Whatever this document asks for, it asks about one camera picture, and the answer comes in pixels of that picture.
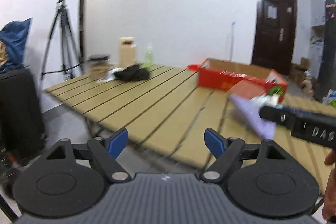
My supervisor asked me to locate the green plastic bottle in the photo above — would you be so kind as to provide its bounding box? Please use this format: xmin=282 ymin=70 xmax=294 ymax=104
xmin=145 ymin=43 xmax=154 ymax=70

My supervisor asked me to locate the glass jar black lid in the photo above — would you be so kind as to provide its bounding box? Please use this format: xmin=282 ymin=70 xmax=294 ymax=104
xmin=88 ymin=54 xmax=110 ymax=80

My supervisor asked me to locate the blue bag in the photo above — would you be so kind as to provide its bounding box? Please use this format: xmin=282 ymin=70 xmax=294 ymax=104
xmin=1 ymin=18 xmax=32 ymax=73

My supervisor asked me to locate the black suitcase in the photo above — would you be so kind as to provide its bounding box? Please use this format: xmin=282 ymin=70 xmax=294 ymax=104
xmin=1 ymin=68 xmax=46 ymax=161

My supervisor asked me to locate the person's right hand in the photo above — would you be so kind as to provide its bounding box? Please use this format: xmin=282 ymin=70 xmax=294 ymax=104
xmin=322 ymin=150 xmax=336 ymax=220

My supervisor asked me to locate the folding wooden slat table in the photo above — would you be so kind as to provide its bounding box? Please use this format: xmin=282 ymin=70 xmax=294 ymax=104
xmin=45 ymin=63 xmax=336 ymax=189

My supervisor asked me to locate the dark grey refrigerator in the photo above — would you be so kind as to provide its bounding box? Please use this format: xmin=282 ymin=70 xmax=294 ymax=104
xmin=314 ymin=0 xmax=336 ymax=102

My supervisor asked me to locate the black camera tripod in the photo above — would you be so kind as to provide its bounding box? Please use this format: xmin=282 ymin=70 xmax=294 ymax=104
xmin=40 ymin=0 xmax=83 ymax=82

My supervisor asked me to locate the tan cardboard carton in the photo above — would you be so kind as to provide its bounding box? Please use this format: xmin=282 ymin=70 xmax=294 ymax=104
xmin=118 ymin=37 xmax=137 ymax=68

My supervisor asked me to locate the red cardboard box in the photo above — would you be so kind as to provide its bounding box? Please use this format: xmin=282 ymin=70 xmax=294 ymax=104
xmin=187 ymin=58 xmax=288 ymax=102

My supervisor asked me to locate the dark brown door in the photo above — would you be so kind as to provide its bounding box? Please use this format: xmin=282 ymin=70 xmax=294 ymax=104
xmin=252 ymin=0 xmax=297 ymax=76

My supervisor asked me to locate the white paper under cloth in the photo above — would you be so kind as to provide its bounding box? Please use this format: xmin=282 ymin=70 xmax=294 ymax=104
xmin=97 ymin=67 xmax=124 ymax=83

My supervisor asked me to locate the lilac paper trash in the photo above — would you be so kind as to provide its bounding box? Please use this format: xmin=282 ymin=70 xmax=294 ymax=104
xmin=229 ymin=94 xmax=276 ymax=139

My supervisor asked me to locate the black cloth bundle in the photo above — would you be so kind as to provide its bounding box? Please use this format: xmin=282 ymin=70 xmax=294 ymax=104
xmin=114 ymin=64 xmax=150 ymax=82

